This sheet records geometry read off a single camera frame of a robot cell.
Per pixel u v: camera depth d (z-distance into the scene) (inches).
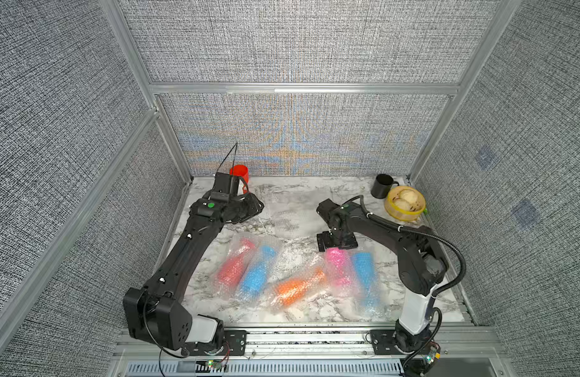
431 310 21.6
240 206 26.0
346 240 28.6
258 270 32.1
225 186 23.2
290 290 30.0
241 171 39.8
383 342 28.9
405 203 40.7
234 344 28.9
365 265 32.7
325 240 32.3
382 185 41.4
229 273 32.0
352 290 31.4
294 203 44.0
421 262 20.4
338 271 32.2
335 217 26.7
